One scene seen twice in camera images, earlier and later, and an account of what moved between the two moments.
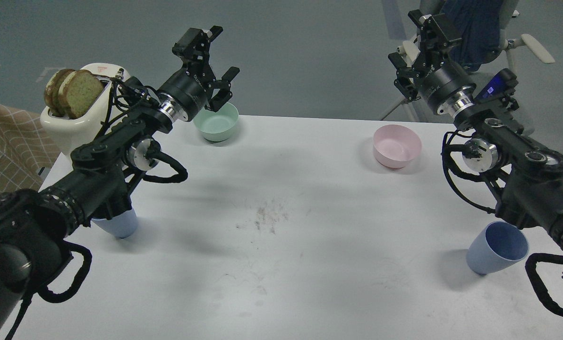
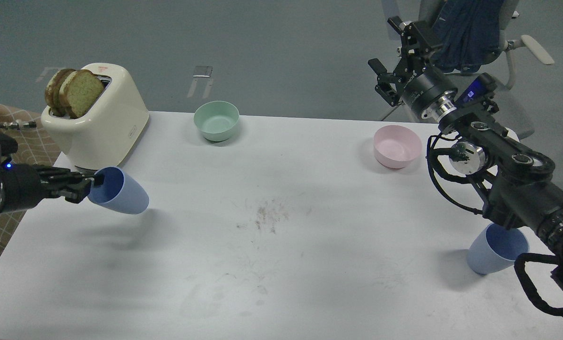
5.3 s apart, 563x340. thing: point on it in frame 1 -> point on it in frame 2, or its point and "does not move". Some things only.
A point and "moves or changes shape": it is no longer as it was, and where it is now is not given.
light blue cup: [123, 226] moves or changes shape
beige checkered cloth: [12, 146] does not move
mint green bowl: [216, 126] does not move
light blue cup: [496, 246] does not move
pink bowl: [395, 145] does not move
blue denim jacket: [477, 23] does not move
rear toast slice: [51, 94] does not move
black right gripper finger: [405, 73] -> [386, 87]
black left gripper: [191, 87] -> [26, 185]
